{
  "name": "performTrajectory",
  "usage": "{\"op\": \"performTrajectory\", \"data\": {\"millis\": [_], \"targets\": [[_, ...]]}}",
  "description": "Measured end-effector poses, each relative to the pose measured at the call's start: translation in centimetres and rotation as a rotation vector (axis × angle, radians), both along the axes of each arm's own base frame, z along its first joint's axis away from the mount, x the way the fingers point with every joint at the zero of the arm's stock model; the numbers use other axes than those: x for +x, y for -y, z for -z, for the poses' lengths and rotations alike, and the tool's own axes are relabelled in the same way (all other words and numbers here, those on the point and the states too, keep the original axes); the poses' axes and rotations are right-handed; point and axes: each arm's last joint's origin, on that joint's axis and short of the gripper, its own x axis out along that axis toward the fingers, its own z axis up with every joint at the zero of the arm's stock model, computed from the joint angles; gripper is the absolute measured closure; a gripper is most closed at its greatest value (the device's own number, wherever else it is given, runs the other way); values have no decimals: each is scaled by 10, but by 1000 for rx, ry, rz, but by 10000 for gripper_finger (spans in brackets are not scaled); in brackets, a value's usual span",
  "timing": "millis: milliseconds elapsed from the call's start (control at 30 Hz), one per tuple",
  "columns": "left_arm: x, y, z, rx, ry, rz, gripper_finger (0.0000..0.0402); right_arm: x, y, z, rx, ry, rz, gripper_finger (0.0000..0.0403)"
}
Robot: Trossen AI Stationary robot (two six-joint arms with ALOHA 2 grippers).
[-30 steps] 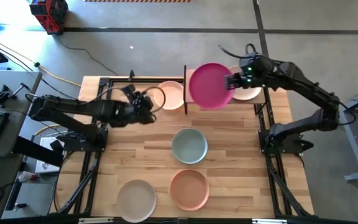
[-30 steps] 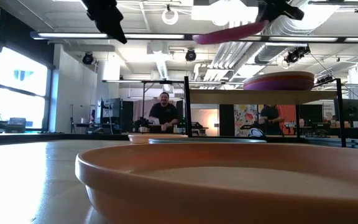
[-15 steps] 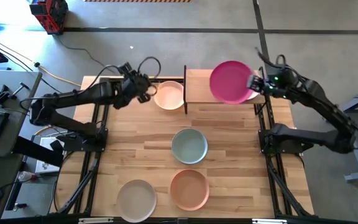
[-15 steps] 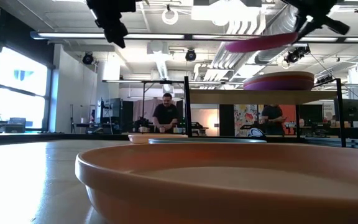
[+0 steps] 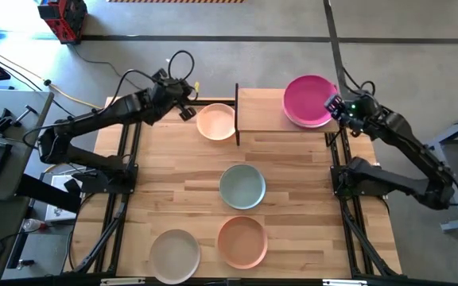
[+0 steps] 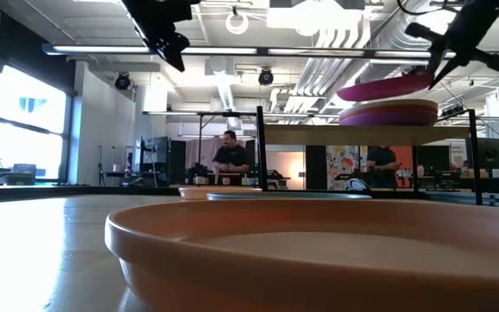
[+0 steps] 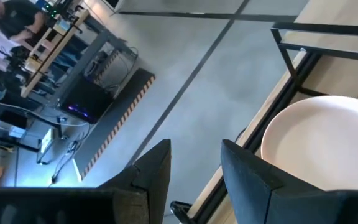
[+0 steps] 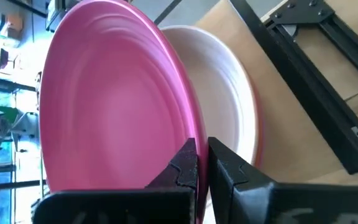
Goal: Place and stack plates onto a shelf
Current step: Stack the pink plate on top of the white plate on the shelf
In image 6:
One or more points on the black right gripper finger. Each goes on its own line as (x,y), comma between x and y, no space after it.
(435,56)
(449,71)

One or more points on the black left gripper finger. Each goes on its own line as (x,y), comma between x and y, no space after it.
(156,47)
(176,52)

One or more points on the magenta plate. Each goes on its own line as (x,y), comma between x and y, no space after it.
(384,89)

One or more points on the red-orange plate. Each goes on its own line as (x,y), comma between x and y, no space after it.
(388,108)

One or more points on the pale peach plate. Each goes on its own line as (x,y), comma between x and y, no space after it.
(202,193)

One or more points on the grey-teal plate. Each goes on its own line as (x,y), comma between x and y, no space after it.
(288,196)

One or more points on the salmon plate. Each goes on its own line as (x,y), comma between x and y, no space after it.
(275,277)

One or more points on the wooden shelf with black legs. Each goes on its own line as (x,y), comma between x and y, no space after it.
(340,135)

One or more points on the overhead bar with light strips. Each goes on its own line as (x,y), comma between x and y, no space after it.
(219,50)

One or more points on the black computer monitor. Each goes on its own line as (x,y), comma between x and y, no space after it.
(490,152)

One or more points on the orange panel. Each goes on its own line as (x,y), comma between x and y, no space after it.
(404,164)

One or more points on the black cabinet with screens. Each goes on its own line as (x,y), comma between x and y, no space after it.
(173,160)

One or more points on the person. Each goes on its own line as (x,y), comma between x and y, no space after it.
(381,162)
(231,156)

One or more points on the colourful floral poster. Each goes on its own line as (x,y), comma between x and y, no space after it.
(342,164)

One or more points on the white and blue ball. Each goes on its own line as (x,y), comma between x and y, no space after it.
(356,185)

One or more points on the black pillar panel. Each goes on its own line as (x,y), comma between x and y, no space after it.
(315,167)

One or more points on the silver ventilation duct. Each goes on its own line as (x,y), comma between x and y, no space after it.
(388,34)

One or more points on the black aluminium table frame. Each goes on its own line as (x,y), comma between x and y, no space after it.
(80,190)

